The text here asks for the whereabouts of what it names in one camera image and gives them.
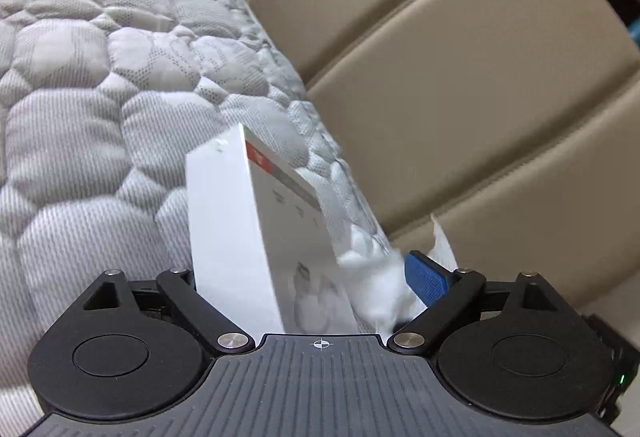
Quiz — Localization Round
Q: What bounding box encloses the grey quilted mattress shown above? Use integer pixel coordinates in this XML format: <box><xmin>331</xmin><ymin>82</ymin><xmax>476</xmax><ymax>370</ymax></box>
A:
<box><xmin>1</xmin><ymin>0</ymin><xmax>390</xmax><ymax>436</ymax></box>

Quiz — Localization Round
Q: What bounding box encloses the white paper towel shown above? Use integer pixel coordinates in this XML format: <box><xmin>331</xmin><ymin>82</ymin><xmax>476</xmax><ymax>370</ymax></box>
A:
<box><xmin>334</xmin><ymin>212</ymin><xmax>460</xmax><ymax>335</ymax></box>

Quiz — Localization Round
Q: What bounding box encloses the beige padded headboard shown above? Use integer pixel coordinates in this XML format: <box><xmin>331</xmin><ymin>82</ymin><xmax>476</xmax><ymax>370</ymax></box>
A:
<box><xmin>246</xmin><ymin>0</ymin><xmax>639</xmax><ymax>304</ymax></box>

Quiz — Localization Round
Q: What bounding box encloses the white cardboard box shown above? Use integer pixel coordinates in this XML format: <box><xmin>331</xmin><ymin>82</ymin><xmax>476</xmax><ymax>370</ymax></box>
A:
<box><xmin>186</xmin><ymin>124</ymin><xmax>359</xmax><ymax>339</ymax></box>

